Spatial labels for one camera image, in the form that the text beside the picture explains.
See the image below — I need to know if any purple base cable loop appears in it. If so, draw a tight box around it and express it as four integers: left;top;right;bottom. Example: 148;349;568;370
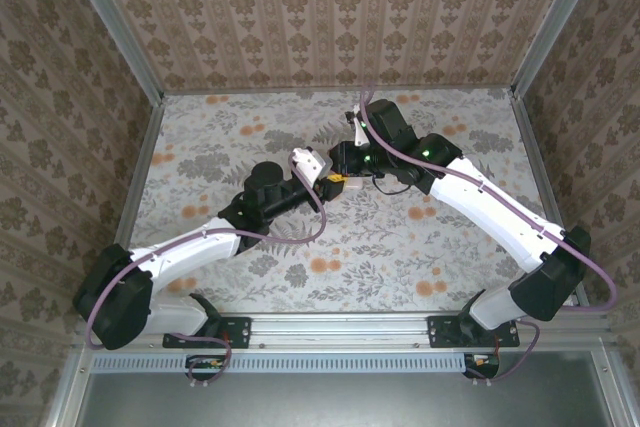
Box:
467;322;545;389
185;335;235;391

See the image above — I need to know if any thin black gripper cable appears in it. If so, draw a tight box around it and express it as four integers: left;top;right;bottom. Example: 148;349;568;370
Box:
374;174;414;196

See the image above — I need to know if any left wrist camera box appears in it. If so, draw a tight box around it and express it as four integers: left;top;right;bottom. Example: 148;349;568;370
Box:
312;150;335;179

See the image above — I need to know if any aluminium lower frame bar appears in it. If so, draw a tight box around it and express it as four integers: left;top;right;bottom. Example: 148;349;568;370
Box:
592;346;631;427
44;352;94;427

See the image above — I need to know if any floral printed tablecloth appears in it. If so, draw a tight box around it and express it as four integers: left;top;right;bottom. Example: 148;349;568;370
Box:
127;88;576;316

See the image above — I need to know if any aluminium frame post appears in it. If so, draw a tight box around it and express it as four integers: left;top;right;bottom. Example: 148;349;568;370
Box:
509;0;617;98
59;0;166;103

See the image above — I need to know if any grey metal panel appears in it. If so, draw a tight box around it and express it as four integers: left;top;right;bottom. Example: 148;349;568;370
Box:
77;351;614;427

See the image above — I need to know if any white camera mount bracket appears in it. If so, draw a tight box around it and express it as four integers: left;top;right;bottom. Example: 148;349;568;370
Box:
348;105;370;149
291;146;321;189

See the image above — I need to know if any aluminium table edge rail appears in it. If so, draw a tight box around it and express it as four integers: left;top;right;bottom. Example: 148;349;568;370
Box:
107;94;166;248
509;90;591;309

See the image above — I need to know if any slotted grey cable duct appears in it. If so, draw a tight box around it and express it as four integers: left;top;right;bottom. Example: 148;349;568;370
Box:
92;351;469;374

